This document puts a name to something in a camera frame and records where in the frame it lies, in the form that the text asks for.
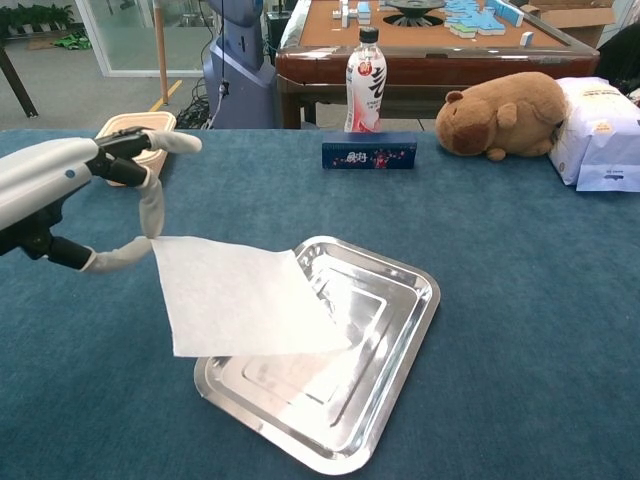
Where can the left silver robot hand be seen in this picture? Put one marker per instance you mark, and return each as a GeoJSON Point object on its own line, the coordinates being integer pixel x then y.
{"type": "Point", "coordinates": [40, 180]}

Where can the white paper sheet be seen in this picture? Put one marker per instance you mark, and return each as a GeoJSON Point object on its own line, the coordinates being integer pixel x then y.
{"type": "Point", "coordinates": [240, 300]}

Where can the silver metal tray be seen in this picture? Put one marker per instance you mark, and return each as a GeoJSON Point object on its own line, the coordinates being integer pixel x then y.
{"type": "Point", "coordinates": [375, 375]}

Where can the black table leg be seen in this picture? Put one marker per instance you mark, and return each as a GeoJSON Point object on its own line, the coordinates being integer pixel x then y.
{"type": "Point", "coordinates": [20, 85]}

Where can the beige plastic food container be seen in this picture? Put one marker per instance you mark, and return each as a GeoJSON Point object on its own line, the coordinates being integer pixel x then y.
{"type": "Point", "coordinates": [145, 120]}

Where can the green item on floor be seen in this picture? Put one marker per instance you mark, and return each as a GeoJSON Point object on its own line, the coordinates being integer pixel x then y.
{"type": "Point", "coordinates": [72, 41]}

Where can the green potted plants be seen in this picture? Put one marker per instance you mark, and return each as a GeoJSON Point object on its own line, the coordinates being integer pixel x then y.
{"type": "Point", "coordinates": [35, 17]}

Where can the wooden pole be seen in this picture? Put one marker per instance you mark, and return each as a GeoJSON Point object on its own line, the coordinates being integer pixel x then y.
{"type": "Point", "coordinates": [161, 55]}

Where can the dark blue printed box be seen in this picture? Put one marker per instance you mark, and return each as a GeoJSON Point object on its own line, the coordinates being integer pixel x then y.
{"type": "Point", "coordinates": [370, 152]}

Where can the white red drink bottle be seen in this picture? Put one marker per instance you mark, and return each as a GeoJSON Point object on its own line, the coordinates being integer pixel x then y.
{"type": "Point", "coordinates": [365, 85]}

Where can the small mahjong tile cluster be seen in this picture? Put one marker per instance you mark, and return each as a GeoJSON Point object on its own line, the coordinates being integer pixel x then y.
{"type": "Point", "coordinates": [350, 12]}

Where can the brown mahjong table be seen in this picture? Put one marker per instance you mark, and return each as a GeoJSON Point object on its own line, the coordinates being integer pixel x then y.
{"type": "Point", "coordinates": [425, 65]}

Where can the black mahjong table dial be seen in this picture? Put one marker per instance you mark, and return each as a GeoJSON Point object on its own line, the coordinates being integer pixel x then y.
{"type": "Point", "coordinates": [415, 10]}

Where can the blue white mahjong tile heap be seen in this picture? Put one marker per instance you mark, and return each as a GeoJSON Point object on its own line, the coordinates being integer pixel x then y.
{"type": "Point", "coordinates": [475, 20]}

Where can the brown capybara plush toy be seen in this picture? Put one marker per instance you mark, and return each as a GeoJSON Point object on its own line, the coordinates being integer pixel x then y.
{"type": "Point", "coordinates": [500, 115]}

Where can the blue table cloth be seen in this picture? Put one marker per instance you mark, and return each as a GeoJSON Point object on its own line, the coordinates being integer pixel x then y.
{"type": "Point", "coordinates": [500, 300]}

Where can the single blue white mahjong tile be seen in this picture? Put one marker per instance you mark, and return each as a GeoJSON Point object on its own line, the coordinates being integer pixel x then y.
{"type": "Point", "coordinates": [526, 38]}

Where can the large white tissue pack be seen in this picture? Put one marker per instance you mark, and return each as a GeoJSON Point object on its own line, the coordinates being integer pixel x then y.
{"type": "Point", "coordinates": [595, 115]}

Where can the brown cardboard box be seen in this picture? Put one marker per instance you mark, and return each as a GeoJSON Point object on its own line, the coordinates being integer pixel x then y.
{"type": "Point", "coordinates": [575, 17]}

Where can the pale blue tissue pack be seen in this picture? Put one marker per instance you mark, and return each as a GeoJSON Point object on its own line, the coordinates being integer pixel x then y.
{"type": "Point", "coordinates": [610, 172]}

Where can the black chair back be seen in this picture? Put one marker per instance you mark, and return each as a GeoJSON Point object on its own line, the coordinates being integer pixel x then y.
{"type": "Point", "coordinates": [622, 55]}

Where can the white glass partition frame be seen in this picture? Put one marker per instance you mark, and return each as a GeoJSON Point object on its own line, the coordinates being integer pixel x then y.
{"type": "Point", "coordinates": [100, 50]}

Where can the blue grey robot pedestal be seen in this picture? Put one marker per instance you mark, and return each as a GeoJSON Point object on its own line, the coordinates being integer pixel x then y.
{"type": "Point", "coordinates": [240, 90]}

